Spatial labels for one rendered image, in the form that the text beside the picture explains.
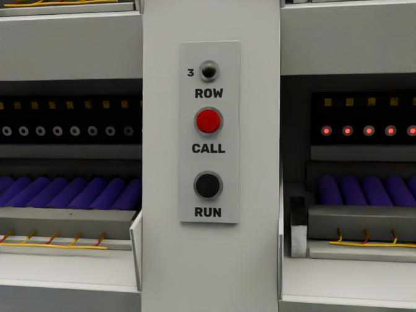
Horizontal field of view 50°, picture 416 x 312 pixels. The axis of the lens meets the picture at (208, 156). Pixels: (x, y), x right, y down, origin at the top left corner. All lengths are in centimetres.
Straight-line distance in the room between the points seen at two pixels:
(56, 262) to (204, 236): 13
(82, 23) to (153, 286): 19
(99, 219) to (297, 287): 16
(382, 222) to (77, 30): 27
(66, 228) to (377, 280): 24
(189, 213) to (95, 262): 10
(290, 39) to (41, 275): 25
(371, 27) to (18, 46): 25
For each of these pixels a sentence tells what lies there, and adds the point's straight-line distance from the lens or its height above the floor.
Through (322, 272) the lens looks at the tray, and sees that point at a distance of 34.
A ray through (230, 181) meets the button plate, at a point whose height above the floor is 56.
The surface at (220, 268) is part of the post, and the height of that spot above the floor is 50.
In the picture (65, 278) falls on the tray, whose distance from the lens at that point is 36.
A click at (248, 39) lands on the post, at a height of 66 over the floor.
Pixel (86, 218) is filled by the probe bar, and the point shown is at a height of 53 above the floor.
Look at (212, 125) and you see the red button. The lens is 30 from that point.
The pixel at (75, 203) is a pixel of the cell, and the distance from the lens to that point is 42.
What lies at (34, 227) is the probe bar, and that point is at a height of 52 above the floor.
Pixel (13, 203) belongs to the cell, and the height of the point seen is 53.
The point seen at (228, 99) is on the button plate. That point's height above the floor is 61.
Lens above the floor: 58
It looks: level
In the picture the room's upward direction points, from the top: straight up
